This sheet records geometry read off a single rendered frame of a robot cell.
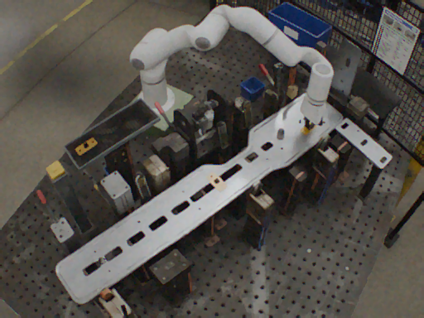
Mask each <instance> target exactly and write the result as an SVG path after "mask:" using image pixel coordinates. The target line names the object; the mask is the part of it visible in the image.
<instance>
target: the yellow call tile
mask: <svg viewBox="0 0 424 318"><path fill-rule="evenodd" d="M46 170H47V171H48V174H49V175H50V177H51V179H52V180H54V179H55V178H57V177H58V176H60V175H61V174H63V173H64V172H65V169H64V168H63V167H62V166H61V164H60V162H59V161H56V162H54V164H52V165H50V166H48V167H47V168H46Z"/></svg>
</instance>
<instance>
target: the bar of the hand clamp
mask: <svg viewBox="0 0 424 318"><path fill-rule="evenodd" d="M273 66H274V71H273V80H274V93H276V94H277V96H278V95H279V91H280V92H281V94H280V96H283V87H282V84H283V74H286V72H287V69H286V68H282V67H283V64H281V63H280V62H278V63H277V64H276V65H273Z"/></svg>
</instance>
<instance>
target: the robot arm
mask: <svg viewBox="0 0 424 318"><path fill-rule="evenodd" d="M231 26H233V27H234V28H235V29H237V30H238V31H244V32H247V33H248V34H249V35H250V36H251V37H252V38H253V39H254V40H256V41H258V42H259V43H260V44H261V45H262V46H263V47H265V48H266V49H267V50H268V51H269V52H270V53H272V54H273V55H274V56H276V57H277V58H278V59H279V60H280V61H281V62H282V63H284V64H285V65H289V66H291V67H292V66H294V65H296V64H297V63H298V62H300V61H303V62H305V63H307V64H308V65H309V66H310V67H311V68H312V70H311V77H310V81H309V84H308V85H309V86H308V89H307V90H306V92H307V93H306V94H305V98H304V99H303V101H302V103H301V113H302V114H303V115H304V116H305V120H306V121H305V126H304V127H305V128H306V126H308V125H309V126H310V127H309V131H310V130H312V129H313V128H314V127H315V125H317V124H318V125H319V126H322V125H323V119H324V116H325V108H326V103H325V101H326V100H327V97H328V92H329V89H330V83H331V80H332V76H333V74H334V71H333V70H332V67H331V65H330V63H329V62H328V60H327V59H326V58H325V57H324V56H322V55H321V54H320V53H319V52H317V51H315V50H314V49H312V48H308V47H306V46H304V47H299V46H296V44H295V43H294V42H293V41H292V40H291V39H290V38H289V37H288V36H285V35H284V34H283V33H282V32H281V31H280V30H279V29H278V28H277V27H276V26H274V25H273V24H272V23H271V22H270V21H269V20H267V19H266V18H265V17H264V16H263V15H262V14H260V13H258V12H257V11H256V10H254V9H252V8H251V7H237V8H231V7H229V6H228V5H225V4H223V5H220V6H218V7H216V8H215V9H213V10H212V11H211V12H210V13H209V15H207V17H206V18H205V19H204V20H203V22H202V23H201V24H199V25H198V26H196V27H194V26H192V25H186V26H180V27H177V28H174V29H172V30H170V31H165V30H163V29H161V28H156V29H153V30H151V31H149V32H148V33H147V34H146V36H145V37H144V38H143V39H142V40H141V41H140V42H139V44H138V45H137V46H136V48H135V49H134V50H133V51H132V52H131V54H130V62H131V66H133V67H134V68H135V69H137V70H140V77H141V81H142V92H141V93H140V94H139V96H138V98H142V99H143V100H144V101H145V102H146V103H147V104H148V105H149V107H150V108H151V109H152V110H153V111H154V112H156V113H157V114H158V115H159V114H160V113H159V112H158V110H157V109H156V107H155V106H154V104H155V102H156V101H159V103H160V105H161V107H162V108H163V110H164V111H165V112H166V111H168V110H169V109H170V108H172V107H173V105H174V103H175V95H174V93H173V92H172V90H171V89H169V88H168V87H166V76H165V73H166V69H165V68H166V62H167V59H168V57H169V56H170V55H172V54H175V53H176V52H178V51H182V50H185V49H188V48H191V47H194V48H196V49H197V50H199V51H208V50H210V49H212V48H213V47H216V46H217V45H218V44H219V42H220V41H221V40H222V39H223V37H224V35H226V33H227V31H228V30H229V28H230V27H231ZM310 121H311V123H310Z"/></svg>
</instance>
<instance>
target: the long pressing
mask: <svg viewBox="0 0 424 318"><path fill-rule="evenodd" d="M306 93H307V92H306ZM306 93H304V94H303V95H301V96H300V97H298V98H297V99H295V101H292V102H290V103H289V104H288V105H286V106H285V107H283V108H281V110H279V111H278V112H276V113H275V114H273V115H272V116H271V117H269V118H267V119H266V120H264V121H263V122H261V123H260V124H259V125H257V126H256V127H255V128H253V129H251V130H250V132H249V135H248V147H247V148H246V150H245V151H243V152H240V153H239V154H238V155H237V156H236V157H234V158H232V159H231V160H229V161H228V162H226V163H225V164H223V165H211V164H205V165H202V166H199V167H198V169H196V170H195V171H193V172H191V173H190V174H189V175H188V176H186V177H184V178H183V179H180V180H179V181H177V183H175V184H174V185H172V186H170V187H169V188H167V189H166V190H164V191H163V192H162V193H160V194H159V195H157V196H155V197H154V198H153V199H151V200H149V201H148V202H147V203H146V204H144V205H142V206H141V207H140V208H139V209H137V210H135V211H134V212H132V213H131V214H129V215H128V216H127V217H125V218H124V219H122V220H120V221H119V222H118V223H116V224H114V225H113V226H112V227H111V228H109V229H106V231H104V232H103V233H101V234H100V235H98V236H97V237H96V238H93V239H92V240H91V241H89V242H88V243H87V244H85V245H84V246H82V247H81V248H79V250H78V249H77V250H76V251H75V252H74V253H72V254H71V255H69V256H67V258H65V259H63V260H61V261H60V262H59V263H58V264H57V265H56V268H55V271H56V274H57V276H58V278H59V279H60V281H61V283H62V285H63V286H64V287H65V289H66V291H67V292H68V293H69V294H70V296H71V297H72V299H73V300H74V301H75V302H76V303H78V304H84V303H86V302H88V301H90V300H91V299H93V298H95V297H96V296H97V295H99V294H100V291H101V290H103V289H104V288H109V287H111V286H112V285H113V284H114V285H115V283H116V282H119V281H120V280H121V279H123V278H124V277H126V276H127V275H129V273H132V272H133V271H135V269H138V268H139V267H141V266H142V265H143V264H144V263H146V262H147V261H150V260H151V259H152V258H153V257H155V256H156V255H158V254H159V253H161V252H162V251H163V250H166V249H167V248H169V247H170V246H171V245H172V244H173V243H174V242H175V241H178V240H179V239H181V238H182V237H184V236H185V235H186V234H188V233H189V232H190V231H191V230H192V229H194V228H195V227H198V226H199V225H200V224H202V223H204V222H205V221H206V220H207V219H208V218H210V217H211V216H212V215H214V214H215V213H217V212H218V211H219V210H221V209H222V208H224V207H225V206H226V205H228V204H229V203H231V202H232V201H233V200H235V199H236V198H238V197H239V196H240V195H241V194H243V193H245V192H246V190H248V189H249V188H250V187H251V185H252V184H254V183H255V182H256V181H260V180H261V179H262V178H264V177H265V176H267V175H268V174H269V173H271V172H272V171H274V170H277V169H281V168H284V167H287V166H290V165H291V164H292V163H293V162H294V161H295V160H297V159H298V158H299V157H301V156H302V155H303V154H304V153H305V152H307V151H308V150H310V149H311V148H312V147H314V145H316V144H317V143H318V142H319V141H320V139H321V138H322V136H324V135H325V134H327V133H328V134H329V132H331V131H333V130H334V129H335V127H336V126H337V125H339V123H341V122H342V121H343V117H342V115H341V113H339V112H338V111H336V109H335V108H334V107H333V106H331V105H330V104H328V103H327V102H326V101H325V103H326V108H325V116H324V119H323V122H325V123H323V125H322V126H319V125H318V124H317V125H318V126H317V127H316V128H315V129H313V130H312V131H311V132H310V133H309V134H307V135H304V134H303V133H301V132H300V129H301V128H303V127H304V126H305V120H303V118H304V117H305V116H304V115H303V114H302V113H301V103H302V101H303V99H304V98H305V94H306ZM300 120H301V123H299V121H300ZM279 128H284V130H285V134H284V138H283V139H278V138H277V130H278V129H279ZM266 142H270V143H271V144H272V148H270V149H269V150H267V151H266V152H265V151H263V150H262V149H261V146H262V145H263V144H265V143H266ZM281 148H283V149H281ZM252 153H255V154H256V155H258V158H256V159H255V160H254V161H252V162H250V163H248V162H246V161H245V158H246V157H248V156H249V155H251V154H252ZM266 159H268V160H266ZM236 164H239V165H240V166H242V167H243V168H242V170H240V171H238V172H237V173H236V174H234V175H233V176H231V177H230V178H229V179H228V180H226V181H225V183H226V184H227V186H228V187H227V189H225V190H223V191H221V192H219V191H218V190H217V189H216V187H214V189H213V190H212V191H211V192H210V193H208V194H207V195H205V196H204V197H201V198H200V199H199V200H197V201H196V202H192V201H191V200H190V197H191V196H192V195H193V194H195V193H196V192H198V191H199V190H201V189H203V187H205V186H207V185H208V184H209V183H211V182H210V181H209V180H208V179H207V178H206V177H207V176H208V175H210V174H211V173H212V172H214V173H215V174H216V175H217V176H222V175H223V174H224V173H225V172H226V171H228V170H230V169H231V167H232V166H234V165H236ZM183 191H184V193H183ZM184 201H187V202H188V203H189V204H190V206H189V207H188V208H186V209H185V210H183V211H182V212H180V213H179V214H178V215H174V214H173V213H172V212H171V211H172V210H173V209H174V208H175V207H177V206H178V205H179V204H181V203H182V202H184ZM198 208H201V210H198ZM162 216H165V217H166V218H167V220H168V221H167V222H166V223H165V224H164V225H162V226H160V227H159V228H157V229H155V230H154V231H152V230H150V228H149V225H150V224H151V223H153V222H154V221H156V220H157V219H160V218H161V217H162ZM138 221H140V223H138ZM140 231H142V232H143V233H144V234H145V235H146V236H145V237H144V238H143V239H141V240H140V241H138V242H137V243H135V244H134V245H133V246H129V245H128V244H127V240H128V239H130V238H131V237H132V236H134V235H135V234H137V233H138V232H140ZM117 247H120V248H121V249H122V250H123V252H122V253H120V254H119V255H118V256H117V257H115V258H113V259H112V260H111V261H107V260H106V259H105V257H104V256H105V255H106V254H107V253H110V252H111V251H112V250H113V249H115V248H117ZM94 251H96V252H94ZM101 257H102V258H104V259H105V263H103V264H100V263H99V265H101V267H100V268H99V269H97V270H95V271H94V272H92V273H91V274H90V275H88V276H85V275H84V274H83V270H84V269H85V268H87V267H88V266H89V265H91V264H93V263H95V262H99V260H98V258H101ZM109 270H110V271H111V272H109Z"/></svg>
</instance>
